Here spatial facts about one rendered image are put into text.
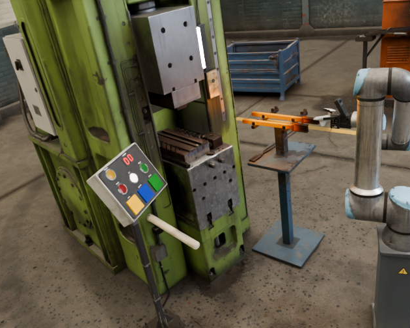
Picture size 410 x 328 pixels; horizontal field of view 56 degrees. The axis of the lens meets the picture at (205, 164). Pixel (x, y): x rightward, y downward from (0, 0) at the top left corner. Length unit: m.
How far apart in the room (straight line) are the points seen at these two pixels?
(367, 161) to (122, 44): 1.33
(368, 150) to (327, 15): 8.06
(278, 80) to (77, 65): 3.90
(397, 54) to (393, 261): 3.51
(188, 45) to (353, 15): 7.66
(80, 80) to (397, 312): 2.17
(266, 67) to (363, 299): 3.96
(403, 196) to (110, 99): 1.51
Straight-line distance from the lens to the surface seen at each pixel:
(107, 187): 1.81
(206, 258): 2.66
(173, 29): 2.14
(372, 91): 1.82
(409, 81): 1.84
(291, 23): 10.22
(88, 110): 2.49
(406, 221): 2.04
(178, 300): 2.76
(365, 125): 1.87
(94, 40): 2.06
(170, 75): 2.14
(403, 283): 2.25
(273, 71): 5.84
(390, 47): 5.28
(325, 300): 2.67
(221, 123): 2.64
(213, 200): 2.48
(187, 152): 2.31
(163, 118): 2.75
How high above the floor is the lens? 1.96
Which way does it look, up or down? 27 degrees down
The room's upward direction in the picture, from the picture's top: 10 degrees counter-clockwise
